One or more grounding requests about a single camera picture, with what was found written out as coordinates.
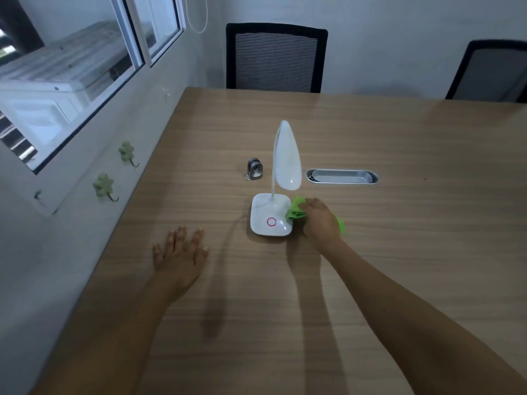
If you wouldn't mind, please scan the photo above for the person's right hand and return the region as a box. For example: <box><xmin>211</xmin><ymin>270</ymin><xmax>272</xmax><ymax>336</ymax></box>
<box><xmin>298</xmin><ymin>197</ymin><xmax>343</xmax><ymax>248</ymax></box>

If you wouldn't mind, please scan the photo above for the person's left hand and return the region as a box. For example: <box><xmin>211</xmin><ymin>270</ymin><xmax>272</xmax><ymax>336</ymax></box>
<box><xmin>152</xmin><ymin>225</ymin><xmax>210</xmax><ymax>293</ymax></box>

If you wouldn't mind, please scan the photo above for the green cleaning cloth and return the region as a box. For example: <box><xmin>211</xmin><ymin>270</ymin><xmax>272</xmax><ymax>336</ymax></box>
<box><xmin>285</xmin><ymin>196</ymin><xmax>346</xmax><ymax>235</ymax></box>

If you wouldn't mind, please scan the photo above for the person's right forearm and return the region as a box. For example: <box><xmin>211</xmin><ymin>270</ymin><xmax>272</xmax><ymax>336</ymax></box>
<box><xmin>318</xmin><ymin>238</ymin><xmax>527</xmax><ymax>395</ymax></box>

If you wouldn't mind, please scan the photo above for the person's left forearm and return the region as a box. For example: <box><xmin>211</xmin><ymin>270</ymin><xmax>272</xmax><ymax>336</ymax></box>
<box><xmin>28</xmin><ymin>275</ymin><xmax>195</xmax><ymax>395</ymax></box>

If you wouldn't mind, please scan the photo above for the white desk lamp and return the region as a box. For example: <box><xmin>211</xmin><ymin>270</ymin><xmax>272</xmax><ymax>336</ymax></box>
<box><xmin>250</xmin><ymin>120</ymin><xmax>303</xmax><ymax>238</ymax></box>

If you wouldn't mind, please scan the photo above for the black mesh office chair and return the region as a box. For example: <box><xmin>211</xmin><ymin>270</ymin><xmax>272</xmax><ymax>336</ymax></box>
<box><xmin>225</xmin><ymin>22</ymin><xmax>329</xmax><ymax>94</ymax></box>
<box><xmin>445</xmin><ymin>39</ymin><xmax>527</xmax><ymax>104</ymax></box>

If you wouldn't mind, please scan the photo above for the white outdoor air conditioner unit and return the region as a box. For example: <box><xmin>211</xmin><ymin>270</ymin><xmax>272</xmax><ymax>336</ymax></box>
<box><xmin>0</xmin><ymin>21</ymin><xmax>136</xmax><ymax>161</ymax></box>

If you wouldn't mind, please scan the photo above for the silver oval cable grommet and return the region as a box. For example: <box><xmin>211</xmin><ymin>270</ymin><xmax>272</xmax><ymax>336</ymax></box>
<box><xmin>305</xmin><ymin>168</ymin><xmax>379</xmax><ymax>185</ymax></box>

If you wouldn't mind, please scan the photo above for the green flower wall hook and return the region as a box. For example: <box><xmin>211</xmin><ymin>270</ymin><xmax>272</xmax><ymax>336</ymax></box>
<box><xmin>118</xmin><ymin>140</ymin><xmax>140</xmax><ymax>168</ymax></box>
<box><xmin>92</xmin><ymin>173</ymin><xmax>119</xmax><ymax>203</ymax></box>

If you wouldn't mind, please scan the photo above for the white sliding window frame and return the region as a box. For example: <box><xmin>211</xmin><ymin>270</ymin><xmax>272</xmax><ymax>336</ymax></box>
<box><xmin>0</xmin><ymin>0</ymin><xmax>187</xmax><ymax>176</ymax></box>

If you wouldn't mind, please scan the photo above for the white looped cord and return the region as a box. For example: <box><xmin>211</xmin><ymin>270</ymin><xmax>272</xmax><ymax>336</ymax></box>
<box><xmin>184</xmin><ymin>0</ymin><xmax>209</xmax><ymax>34</ymax></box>

